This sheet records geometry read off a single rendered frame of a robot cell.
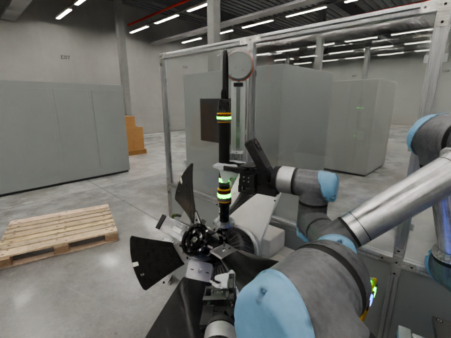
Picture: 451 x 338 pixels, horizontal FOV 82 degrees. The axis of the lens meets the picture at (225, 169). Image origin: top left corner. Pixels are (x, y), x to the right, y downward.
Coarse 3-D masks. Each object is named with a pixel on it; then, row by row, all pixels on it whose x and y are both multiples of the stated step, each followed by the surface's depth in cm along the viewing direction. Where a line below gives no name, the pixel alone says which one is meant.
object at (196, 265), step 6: (192, 264) 92; (198, 264) 93; (204, 264) 93; (210, 264) 94; (192, 270) 91; (204, 270) 92; (210, 270) 93; (186, 276) 90; (192, 276) 90; (198, 276) 91; (204, 276) 92; (210, 276) 92
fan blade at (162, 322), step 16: (176, 288) 88; (192, 288) 88; (176, 304) 85; (192, 304) 86; (160, 320) 84; (176, 320) 84; (192, 320) 84; (160, 336) 82; (176, 336) 82; (192, 336) 82
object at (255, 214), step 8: (232, 192) 129; (280, 192) 115; (232, 200) 127; (248, 200) 122; (256, 200) 120; (264, 200) 118; (272, 200) 116; (240, 208) 122; (248, 208) 120; (256, 208) 118; (264, 208) 116; (272, 208) 114; (232, 216) 122; (240, 216) 120; (248, 216) 118; (256, 216) 116; (264, 216) 114; (240, 224) 118; (248, 224) 116; (256, 224) 114; (264, 224) 112; (256, 232) 112; (264, 232) 111
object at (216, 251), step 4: (216, 248) 91; (220, 248) 91; (232, 248) 92; (212, 252) 88; (216, 252) 88; (220, 252) 89; (224, 252) 89; (228, 252) 90; (232, 252) 90; (216, 256) 86; (220, 256) 86; (224, 256) 87
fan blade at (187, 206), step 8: (192, 168) 111; (184, 176) 116; (192, 176) 108; (184, 184) 114; (192, 184) 107; (176, 192) 122; (184, 192) 113; (192, 192) 105; (176, 200) 123; (184, 200) 114; (192, 200) 104; (184, 208) 116; (192, 208) 104; (192, 216) 106
